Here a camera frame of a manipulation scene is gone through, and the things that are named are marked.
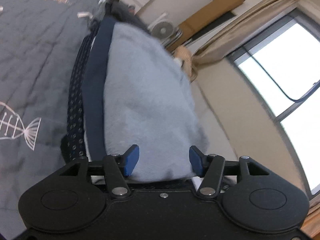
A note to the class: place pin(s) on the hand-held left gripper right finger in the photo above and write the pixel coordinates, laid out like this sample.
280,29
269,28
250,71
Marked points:
196,161

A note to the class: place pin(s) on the window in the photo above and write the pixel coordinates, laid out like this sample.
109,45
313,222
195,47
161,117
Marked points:
287,55

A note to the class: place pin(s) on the printed grey quilt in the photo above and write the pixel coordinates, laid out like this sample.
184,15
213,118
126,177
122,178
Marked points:
37,55

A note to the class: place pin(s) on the white box fan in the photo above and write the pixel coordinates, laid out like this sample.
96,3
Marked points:
162,28

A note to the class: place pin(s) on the grey sweatshirt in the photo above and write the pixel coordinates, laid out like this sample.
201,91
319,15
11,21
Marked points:
145,92

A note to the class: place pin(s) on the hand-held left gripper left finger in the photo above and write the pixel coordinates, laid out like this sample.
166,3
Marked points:
131,160

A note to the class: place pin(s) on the beige plush toy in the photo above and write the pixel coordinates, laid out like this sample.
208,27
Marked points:
186,60

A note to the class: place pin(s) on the navy dotted garment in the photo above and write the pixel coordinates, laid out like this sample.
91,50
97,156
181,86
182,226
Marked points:
75,105

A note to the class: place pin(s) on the beige curtain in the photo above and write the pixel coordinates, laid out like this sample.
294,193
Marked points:
250,22

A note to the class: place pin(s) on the brown cardboard panel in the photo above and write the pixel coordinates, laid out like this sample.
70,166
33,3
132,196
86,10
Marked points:
212,12

